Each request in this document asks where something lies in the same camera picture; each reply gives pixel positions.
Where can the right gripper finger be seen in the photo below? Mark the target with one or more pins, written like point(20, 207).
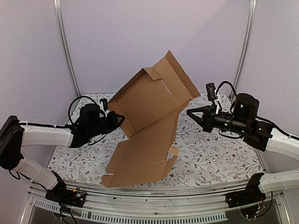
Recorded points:
point(203, 110)
point(198, 120)

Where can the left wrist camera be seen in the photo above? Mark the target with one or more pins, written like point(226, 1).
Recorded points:
point(104, 106)

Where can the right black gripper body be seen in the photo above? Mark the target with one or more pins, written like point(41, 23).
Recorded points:
point(209, 118)

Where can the brown cardboard box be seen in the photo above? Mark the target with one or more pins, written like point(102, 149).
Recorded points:
point(151, 102)

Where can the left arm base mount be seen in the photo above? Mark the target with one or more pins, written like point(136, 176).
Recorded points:
point(72, 197)

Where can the aluminium frame post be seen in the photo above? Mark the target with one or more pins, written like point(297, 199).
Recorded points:
point(246, 41)
point(65, 47)

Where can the front aluminium rail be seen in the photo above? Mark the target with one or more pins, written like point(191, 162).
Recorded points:
point(191, 205)

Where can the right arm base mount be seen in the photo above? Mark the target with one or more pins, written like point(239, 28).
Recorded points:
point(250, 202)

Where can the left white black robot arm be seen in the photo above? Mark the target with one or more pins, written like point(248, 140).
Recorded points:
point(93, 120)

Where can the right aluminium frame post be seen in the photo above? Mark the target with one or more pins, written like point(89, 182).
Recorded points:
point(246, 41)

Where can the left aluminium frame post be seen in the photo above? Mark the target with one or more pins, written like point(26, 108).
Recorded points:
point(65, 47)

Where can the floral patterned table mat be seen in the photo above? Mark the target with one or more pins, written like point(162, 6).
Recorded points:
point(203, 159)

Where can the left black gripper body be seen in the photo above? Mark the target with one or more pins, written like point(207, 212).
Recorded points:
point(106, 127)

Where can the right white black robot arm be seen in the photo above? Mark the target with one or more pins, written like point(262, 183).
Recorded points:
point(258, 133)

